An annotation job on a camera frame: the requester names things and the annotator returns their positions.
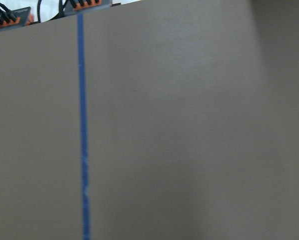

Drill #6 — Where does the left grey orange USB hub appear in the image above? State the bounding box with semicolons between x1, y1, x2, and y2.
0;2;34;32

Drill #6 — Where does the right grey orange USB hub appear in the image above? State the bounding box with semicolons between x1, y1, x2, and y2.
63;0;112;16

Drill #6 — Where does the grey orange usb hub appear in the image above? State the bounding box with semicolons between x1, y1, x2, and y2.
0;2;34;32
63;0;112;16

